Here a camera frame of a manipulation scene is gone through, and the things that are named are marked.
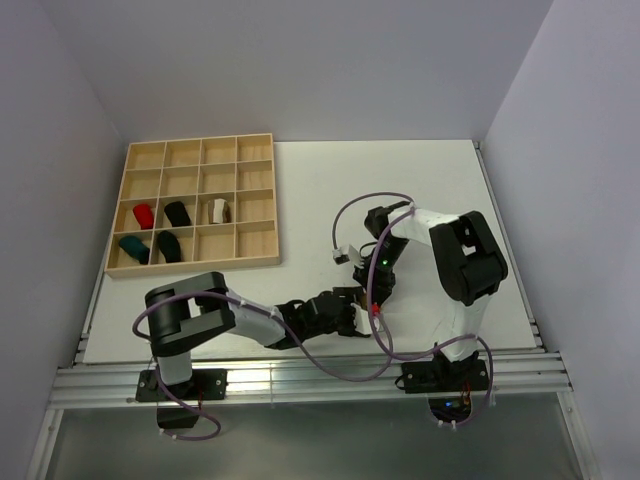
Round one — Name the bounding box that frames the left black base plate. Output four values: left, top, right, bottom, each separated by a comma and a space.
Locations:
135, 369, 227, 403

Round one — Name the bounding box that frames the red rolled sock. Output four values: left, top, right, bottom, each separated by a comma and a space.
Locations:
132, 203, 154, 230

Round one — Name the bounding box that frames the black rolled sock lower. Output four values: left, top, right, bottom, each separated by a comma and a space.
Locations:
157, 230, 183, 264

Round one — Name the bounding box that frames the teal rolled sock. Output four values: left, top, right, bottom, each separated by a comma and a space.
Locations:
118, 235, 150, 265

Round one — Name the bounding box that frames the aluminium front rail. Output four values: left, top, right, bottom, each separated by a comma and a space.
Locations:
48, 351, 573, 410

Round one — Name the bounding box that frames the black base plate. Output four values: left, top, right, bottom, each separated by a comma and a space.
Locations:
395, 356, 491, 394
135, 369, 227, 403

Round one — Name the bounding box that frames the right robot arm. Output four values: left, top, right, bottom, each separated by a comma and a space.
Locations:
353, 201, 508, 390

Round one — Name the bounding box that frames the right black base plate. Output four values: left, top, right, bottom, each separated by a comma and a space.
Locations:
395, 356, 491, 394

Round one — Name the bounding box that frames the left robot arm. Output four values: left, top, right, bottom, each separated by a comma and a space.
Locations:
135, 272, 371, 399

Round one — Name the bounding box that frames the wooden compartment tray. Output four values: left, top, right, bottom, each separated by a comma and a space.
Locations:
104, 133, 280, 278

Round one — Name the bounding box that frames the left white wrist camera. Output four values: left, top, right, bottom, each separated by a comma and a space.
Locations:
352, 304, 384, 337

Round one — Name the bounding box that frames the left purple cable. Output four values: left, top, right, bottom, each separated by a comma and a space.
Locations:
132, 292, 396, 441

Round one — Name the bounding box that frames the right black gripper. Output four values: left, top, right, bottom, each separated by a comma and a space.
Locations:
354, 236, 410, 309

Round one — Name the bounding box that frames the black rolled sock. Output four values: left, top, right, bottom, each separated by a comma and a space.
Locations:
157, 230, 183, 264
164, 201, 192, 228

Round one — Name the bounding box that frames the black rolled sock upper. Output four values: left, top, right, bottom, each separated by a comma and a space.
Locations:
164, 201, 192, 228

